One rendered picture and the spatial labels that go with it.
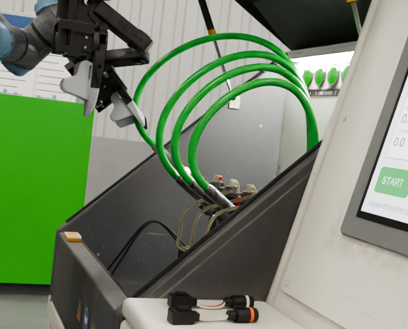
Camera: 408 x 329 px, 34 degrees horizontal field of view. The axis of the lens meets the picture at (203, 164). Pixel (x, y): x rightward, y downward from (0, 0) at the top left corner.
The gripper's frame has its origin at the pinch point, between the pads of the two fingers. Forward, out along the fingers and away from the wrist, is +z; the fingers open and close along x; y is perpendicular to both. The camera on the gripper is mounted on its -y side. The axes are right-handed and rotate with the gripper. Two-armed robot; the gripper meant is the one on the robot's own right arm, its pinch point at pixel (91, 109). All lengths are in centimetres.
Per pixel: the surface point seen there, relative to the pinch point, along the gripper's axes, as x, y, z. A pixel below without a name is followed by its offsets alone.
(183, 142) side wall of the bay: -43, -31, 5
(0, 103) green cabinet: -334, -2, 0
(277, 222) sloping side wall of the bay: 23.1, -25.7, 13.7
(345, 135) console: 29.7, -31.4, -0.4
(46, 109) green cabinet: -333, -31, 1
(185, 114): 4.8, -15.1, -1.0
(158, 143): -3.2, -13.4, 4.6
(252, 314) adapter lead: 35.5, -17.5, 24.3
